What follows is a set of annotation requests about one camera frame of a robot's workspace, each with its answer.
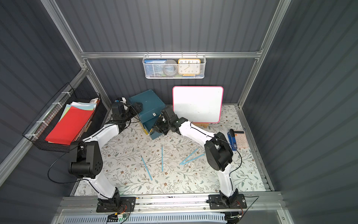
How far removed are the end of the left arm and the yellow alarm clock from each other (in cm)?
35

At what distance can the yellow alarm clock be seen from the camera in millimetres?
887

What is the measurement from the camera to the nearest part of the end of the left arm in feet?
2.39
